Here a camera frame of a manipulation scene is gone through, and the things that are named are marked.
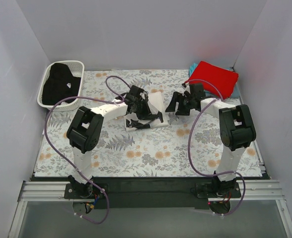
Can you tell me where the white t shirt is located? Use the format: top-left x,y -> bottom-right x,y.
124,92 -> 169,131

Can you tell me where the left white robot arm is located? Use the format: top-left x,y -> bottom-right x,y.
67,85 -> 168,198

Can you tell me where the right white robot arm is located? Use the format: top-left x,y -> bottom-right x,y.
165,83 -> 256,197

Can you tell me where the floral table mat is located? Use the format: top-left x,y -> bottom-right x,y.
33,69 -> 263,178

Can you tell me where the red folded t shirt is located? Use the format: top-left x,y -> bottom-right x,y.
185,61 -> 239,99

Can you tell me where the blue folded t shirt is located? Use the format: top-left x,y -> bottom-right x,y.
189,61 -> 239,98

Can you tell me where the white plastic basket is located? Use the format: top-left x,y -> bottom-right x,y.
37,60 -> 84,110

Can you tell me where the black t shirt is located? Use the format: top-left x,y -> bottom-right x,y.
42,63 -> 81,106

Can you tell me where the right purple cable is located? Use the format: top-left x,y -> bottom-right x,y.
182,79 -> 246,217

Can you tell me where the purple cable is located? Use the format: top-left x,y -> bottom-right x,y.
44,75 -> 132,225
182,79 -> 246,217

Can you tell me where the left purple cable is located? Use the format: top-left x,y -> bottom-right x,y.
44,75 -> 132,225

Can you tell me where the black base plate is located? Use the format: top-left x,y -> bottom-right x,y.
64,177 -> 244,213

